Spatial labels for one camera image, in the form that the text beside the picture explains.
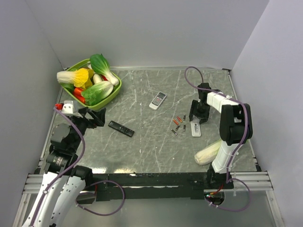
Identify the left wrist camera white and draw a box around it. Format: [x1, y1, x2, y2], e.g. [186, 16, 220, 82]
[55, 100, 78, 116]

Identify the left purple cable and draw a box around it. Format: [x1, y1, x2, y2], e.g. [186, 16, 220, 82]
[28, 106, 125, 227]

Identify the grey white remote control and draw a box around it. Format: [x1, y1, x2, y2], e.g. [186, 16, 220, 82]
[149, 92, 167, 110]

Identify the aluminium rail frame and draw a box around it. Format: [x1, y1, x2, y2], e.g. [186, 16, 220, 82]
[22, 172, 274, 194]

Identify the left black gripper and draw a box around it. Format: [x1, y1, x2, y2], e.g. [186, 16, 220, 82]
[69, 106, 106, 151]

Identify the black base bar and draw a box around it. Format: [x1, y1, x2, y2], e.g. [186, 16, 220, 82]
[85, 172, 234, 201]

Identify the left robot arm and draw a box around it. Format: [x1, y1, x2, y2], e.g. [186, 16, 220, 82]
[23, 106, 106, 227]

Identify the purple cable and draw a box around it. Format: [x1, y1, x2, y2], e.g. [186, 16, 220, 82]
[28, 106, 125, 227]
[185, 66, 251, 212]

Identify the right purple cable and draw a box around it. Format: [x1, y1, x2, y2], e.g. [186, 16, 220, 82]
[185, 66, 251, 212]

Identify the green bok choy toy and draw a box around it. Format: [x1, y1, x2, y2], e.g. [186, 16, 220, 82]
[90, 54, 119, 86]

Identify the yellow napa cabbage toy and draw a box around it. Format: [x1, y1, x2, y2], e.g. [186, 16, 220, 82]
[56, 68, 94, 87]

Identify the green plastic basket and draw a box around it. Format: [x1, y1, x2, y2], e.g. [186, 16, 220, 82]
[61, 59, 122, 110]

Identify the green lettuce cabbage toy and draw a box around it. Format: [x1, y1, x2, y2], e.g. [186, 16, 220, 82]
[81, 81, 114, 106]

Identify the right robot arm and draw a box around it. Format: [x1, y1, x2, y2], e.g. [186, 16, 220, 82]
[189, 83, 253, 188]

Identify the orange carrot toy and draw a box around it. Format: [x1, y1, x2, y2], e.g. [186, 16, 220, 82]
[72, 87, 86, 104]

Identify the white radish toy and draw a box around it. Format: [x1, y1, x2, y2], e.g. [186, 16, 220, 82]
[93, 74, 103, 84]

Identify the black slim remote control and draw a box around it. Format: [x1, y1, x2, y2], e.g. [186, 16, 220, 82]
[108, 121, 134, 137]

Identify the white napa cabbage toy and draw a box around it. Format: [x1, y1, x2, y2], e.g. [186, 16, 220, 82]
[194, 140, 222, 166]

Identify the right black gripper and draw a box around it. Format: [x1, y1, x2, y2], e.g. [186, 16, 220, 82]
[189, 100, 211, 124]

